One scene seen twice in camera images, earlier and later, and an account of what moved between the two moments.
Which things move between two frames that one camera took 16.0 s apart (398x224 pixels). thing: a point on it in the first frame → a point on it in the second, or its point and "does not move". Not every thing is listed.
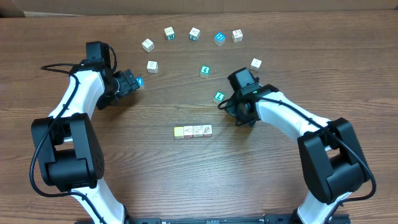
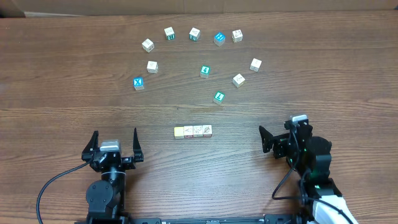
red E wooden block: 198,130 does not move
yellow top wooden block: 179,132 does not move
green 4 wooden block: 205,71 does not move
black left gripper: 127,80 → 87,154
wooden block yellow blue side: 148,45 does not move
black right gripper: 232,109 → 280,142
